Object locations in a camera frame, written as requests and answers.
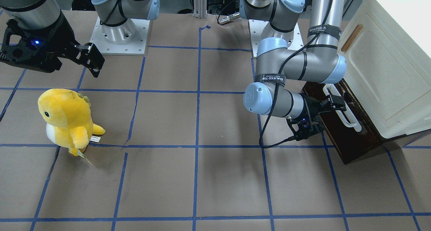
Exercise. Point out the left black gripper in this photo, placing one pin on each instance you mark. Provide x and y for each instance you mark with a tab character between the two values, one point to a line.
312	107

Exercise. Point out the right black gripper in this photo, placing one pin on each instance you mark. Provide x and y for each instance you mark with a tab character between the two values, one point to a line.
61	36

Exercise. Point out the dark wooden drawer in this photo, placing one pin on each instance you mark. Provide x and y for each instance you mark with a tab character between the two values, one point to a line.
353	146

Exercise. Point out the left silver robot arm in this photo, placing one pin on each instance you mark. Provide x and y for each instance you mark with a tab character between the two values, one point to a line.
316	61

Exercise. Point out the yellow plush dinosaur toy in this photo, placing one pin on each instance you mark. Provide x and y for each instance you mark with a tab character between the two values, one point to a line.
68	119

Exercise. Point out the cream white cabinet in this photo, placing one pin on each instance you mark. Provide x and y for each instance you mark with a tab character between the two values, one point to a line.
388	64

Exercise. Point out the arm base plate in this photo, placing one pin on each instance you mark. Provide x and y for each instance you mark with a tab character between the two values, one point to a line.
260	30
127	39

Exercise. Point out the aluminium frame post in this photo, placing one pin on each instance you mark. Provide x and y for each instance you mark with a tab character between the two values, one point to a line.
200	9

